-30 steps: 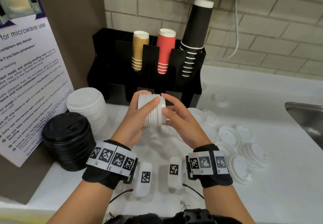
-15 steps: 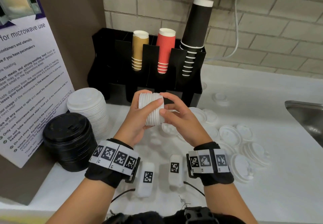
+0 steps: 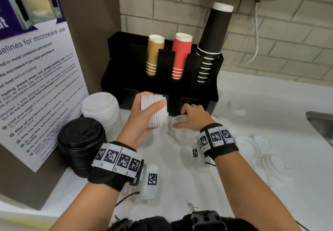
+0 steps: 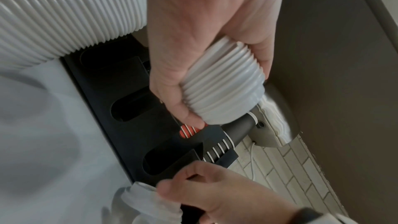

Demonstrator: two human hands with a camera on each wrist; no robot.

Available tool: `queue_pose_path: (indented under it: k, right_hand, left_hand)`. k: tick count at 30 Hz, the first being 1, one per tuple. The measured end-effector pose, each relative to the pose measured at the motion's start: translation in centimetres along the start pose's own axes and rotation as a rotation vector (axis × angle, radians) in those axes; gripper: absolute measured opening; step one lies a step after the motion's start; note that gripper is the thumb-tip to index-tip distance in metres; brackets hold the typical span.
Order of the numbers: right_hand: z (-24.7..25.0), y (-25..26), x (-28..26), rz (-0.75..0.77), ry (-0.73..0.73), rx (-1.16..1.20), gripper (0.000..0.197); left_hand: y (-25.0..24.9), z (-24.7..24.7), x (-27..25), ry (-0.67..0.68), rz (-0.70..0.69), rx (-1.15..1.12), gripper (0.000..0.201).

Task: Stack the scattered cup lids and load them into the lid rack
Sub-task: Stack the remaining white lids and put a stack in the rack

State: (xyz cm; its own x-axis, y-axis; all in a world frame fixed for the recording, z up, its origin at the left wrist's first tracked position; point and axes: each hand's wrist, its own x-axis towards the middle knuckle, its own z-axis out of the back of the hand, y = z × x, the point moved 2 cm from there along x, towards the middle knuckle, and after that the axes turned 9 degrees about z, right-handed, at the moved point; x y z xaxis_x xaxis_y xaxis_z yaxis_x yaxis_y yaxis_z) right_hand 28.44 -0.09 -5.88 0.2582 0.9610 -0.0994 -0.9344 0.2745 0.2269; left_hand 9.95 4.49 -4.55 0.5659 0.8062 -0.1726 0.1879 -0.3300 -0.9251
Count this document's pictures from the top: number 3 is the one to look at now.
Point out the person's right hand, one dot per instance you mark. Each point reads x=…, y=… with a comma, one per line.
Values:
x=197, y=118

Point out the person's left hand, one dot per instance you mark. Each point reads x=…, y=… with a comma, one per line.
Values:
x=135, y=126

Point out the single white cup lid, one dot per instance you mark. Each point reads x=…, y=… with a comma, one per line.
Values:
x=177, y=118

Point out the stack of white lids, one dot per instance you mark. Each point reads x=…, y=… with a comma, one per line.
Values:
x=100, y=108
x=158, y=118

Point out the stack of black lids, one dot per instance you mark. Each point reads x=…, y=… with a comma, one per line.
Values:
x=80, y=142

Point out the black cup and lid organizer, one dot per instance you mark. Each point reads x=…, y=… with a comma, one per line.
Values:
x=122, y=66

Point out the pile of white cup lids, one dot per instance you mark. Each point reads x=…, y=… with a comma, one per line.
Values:
x=273, y=165

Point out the person's left forearm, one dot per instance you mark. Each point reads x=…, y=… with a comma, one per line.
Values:
x=85, y=210

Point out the person's right forearm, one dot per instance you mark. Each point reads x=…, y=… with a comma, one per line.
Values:
x=255, y=199

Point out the right marker wristband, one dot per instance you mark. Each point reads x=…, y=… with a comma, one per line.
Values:
x=217, y=142

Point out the stack of red paper cups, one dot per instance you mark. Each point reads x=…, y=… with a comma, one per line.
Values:
x=181, y=53

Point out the stack of gold paper cups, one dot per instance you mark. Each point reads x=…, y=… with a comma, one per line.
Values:
x=154, y=51

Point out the stack of black paper cups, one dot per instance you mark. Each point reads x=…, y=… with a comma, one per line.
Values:
x=214, y=30

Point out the microwave safety poster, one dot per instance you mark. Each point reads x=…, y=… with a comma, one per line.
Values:
x=39, y=82

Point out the steel sink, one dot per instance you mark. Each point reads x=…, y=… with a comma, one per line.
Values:
x=322, y=124

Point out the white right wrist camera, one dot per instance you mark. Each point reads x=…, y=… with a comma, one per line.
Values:
x=199, y=158

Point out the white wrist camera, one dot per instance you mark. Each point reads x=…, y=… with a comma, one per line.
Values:
x=151, y=184
x=199, y=158

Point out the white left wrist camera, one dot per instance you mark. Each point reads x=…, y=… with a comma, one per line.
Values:
x=151, y=184

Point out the black chest camera mount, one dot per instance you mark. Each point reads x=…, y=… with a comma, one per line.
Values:
x=205, y=219

